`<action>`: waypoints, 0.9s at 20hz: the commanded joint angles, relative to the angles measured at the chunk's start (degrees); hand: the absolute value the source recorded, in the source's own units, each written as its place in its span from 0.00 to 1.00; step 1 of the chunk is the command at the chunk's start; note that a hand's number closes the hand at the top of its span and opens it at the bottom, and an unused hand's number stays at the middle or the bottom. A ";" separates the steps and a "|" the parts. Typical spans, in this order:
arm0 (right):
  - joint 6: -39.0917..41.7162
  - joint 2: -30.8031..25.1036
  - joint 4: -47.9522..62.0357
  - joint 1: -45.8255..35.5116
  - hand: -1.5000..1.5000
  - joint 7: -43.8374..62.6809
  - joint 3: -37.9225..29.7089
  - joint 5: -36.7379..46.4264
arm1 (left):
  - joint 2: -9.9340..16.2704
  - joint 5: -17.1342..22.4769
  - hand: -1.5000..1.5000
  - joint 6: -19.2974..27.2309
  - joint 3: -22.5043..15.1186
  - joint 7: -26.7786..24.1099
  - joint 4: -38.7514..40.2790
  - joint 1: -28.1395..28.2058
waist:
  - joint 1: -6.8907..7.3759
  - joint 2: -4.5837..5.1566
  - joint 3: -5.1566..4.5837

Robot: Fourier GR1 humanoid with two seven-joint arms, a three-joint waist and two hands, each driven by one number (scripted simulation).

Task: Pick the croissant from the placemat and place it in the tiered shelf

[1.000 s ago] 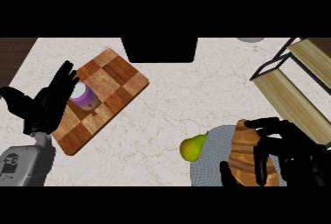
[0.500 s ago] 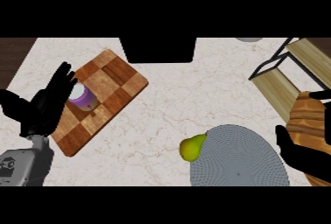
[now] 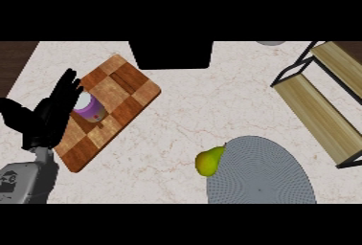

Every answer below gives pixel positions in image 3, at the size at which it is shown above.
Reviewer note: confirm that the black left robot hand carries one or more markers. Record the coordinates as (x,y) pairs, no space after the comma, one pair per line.
(44,119)

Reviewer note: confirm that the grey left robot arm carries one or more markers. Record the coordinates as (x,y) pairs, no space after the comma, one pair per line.
(23,180)

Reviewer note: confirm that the wooden tiered shelf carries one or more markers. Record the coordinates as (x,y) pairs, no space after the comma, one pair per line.
(320,105)

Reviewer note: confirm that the purple can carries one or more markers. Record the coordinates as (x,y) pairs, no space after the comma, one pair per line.
(90,108)

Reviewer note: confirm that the checkered wooden cutting board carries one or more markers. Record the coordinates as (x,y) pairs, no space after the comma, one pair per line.
(117,95)

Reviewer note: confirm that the black appliance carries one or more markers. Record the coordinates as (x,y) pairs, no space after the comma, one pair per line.
(171,54)

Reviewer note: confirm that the green pear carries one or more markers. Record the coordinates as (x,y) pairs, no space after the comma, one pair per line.
(210,161)

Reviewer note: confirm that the grey round object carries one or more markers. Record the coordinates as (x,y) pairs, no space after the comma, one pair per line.
(270,43)

